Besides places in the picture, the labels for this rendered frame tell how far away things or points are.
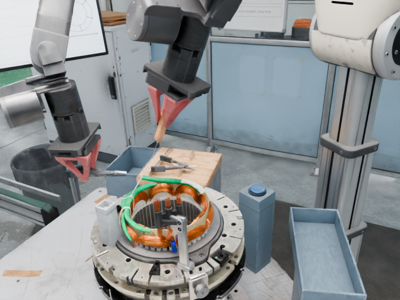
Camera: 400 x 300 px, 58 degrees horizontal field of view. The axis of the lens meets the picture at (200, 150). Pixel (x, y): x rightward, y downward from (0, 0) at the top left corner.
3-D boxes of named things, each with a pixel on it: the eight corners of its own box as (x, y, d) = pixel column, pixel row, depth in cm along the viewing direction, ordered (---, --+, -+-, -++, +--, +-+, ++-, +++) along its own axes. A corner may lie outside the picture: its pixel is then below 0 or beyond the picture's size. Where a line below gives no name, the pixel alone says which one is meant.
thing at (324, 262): (342, 393, 75) (366, 295, 62) (289, 387, 76) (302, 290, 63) (322, 296, 96) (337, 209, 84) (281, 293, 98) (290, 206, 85)
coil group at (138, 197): (128, 216, 77) (125, 200, 75) (143, 201, 82) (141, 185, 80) (134, 218, 77) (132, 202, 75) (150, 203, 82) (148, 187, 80)
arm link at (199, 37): (224, 16, 54) (204, 2, 57) (185, 9, 50) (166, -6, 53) (209, 59, 57) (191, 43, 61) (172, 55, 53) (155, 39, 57)
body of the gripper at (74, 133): (49, 158, 67) (36, 122, 63) (73, 130, 75) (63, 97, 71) (82, 158, 66) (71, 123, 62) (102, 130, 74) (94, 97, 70)
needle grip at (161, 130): (153, 139, 66) (162, 111, 63) (155, 135, 67) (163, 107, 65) (161, 142, 66) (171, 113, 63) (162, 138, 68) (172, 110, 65)
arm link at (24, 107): (55, 37, 60) (54, 49, 68) (-20, 53, 56) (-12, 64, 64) (80, 107, 62) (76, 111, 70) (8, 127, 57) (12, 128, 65)
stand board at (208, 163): (136, 184, 101) (136, 177, 100) (162, 153, 117) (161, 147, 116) (205, 193, 95) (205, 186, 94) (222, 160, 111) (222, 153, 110)
